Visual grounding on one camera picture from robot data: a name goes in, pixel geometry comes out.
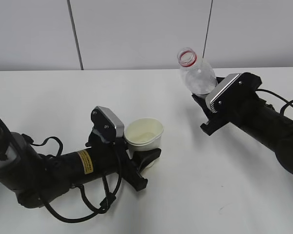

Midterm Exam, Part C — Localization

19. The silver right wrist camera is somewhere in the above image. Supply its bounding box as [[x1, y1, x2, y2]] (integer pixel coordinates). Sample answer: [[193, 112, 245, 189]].
[[205, 72, 262, 113]]

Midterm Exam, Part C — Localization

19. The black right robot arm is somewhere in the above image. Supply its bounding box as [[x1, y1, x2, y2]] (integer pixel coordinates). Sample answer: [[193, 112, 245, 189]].
[[192, 73, 293, 174]]

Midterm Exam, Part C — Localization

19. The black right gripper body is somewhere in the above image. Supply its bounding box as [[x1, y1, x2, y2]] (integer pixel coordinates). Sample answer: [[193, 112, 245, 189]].
[[200, 92, 273, 136]]

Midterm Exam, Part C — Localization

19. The clear water bottle red label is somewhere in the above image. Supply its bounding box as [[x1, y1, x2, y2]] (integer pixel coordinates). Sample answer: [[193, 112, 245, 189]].
[[177, 47, 217, 98]]

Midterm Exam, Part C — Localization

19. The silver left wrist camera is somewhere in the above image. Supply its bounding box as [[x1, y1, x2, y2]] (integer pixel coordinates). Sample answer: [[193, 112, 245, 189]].
[[91, 106, 125, 143]]

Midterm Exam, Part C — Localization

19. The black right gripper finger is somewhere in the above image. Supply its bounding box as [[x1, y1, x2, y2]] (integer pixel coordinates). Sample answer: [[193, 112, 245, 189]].
[[216, 77, 225, 84], [191, 94, 213, 118]]

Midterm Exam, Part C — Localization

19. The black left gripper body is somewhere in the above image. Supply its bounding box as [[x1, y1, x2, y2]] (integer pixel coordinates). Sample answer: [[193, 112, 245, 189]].
[[85, 129, 147, 191]]

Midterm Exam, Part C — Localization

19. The white paper cup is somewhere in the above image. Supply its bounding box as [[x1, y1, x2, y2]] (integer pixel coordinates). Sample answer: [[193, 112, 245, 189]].
[[125, 117, 164, 158]]

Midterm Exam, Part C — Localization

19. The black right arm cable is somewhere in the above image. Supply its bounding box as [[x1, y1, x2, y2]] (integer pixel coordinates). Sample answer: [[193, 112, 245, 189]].
[[256, 88, 293, 121]]

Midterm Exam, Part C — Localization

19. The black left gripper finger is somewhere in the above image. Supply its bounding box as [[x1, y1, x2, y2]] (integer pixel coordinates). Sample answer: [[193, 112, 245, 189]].
[[133, 148, 162, 172]]

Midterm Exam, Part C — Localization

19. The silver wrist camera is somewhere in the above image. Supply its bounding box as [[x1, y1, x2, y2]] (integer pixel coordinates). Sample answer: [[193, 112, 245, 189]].
[[205, 72, 262, 113], [91, 106, 125, 143]]

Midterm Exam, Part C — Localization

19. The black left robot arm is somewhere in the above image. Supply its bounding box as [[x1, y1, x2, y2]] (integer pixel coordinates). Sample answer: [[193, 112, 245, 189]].
[[0, 106, 161, 209]]

